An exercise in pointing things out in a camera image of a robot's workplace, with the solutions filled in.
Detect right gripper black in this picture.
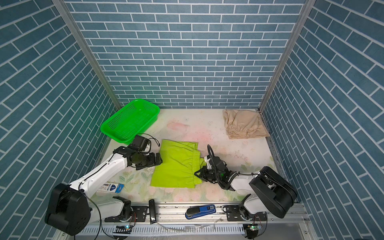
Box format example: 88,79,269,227
193,165,222,183

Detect lime green shorts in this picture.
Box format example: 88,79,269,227
151,140,206,189

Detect green plastic basket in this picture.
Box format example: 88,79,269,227
100,99,160,145

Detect beige drawstring shorts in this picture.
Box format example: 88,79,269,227
223,110,270,140

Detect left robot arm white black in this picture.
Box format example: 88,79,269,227
45,134,163,236

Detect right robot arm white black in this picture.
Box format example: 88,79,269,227
194,164,298,221

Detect blue black stapler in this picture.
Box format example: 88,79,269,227
185,205,216,220

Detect white blue paper card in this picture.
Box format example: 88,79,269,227
98,182,125,194

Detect black remote-like device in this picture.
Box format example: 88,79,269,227
149,199,157,225

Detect right circuit board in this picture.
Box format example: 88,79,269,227
243,224,260,240

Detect circuit board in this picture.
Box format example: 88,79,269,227
113,225,133,235
243,224,260,240

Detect left circuit board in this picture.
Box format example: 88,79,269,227
113,225,133,235

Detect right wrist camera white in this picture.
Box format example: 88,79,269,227
204,156,212,170

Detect right black corrugated cable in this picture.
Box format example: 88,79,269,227
206,144,238,190

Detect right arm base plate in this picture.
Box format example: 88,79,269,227
223,205,268,222

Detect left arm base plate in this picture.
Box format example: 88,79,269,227
104,206,149,223

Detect aluminium front rail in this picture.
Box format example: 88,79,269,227
59,202,313,229

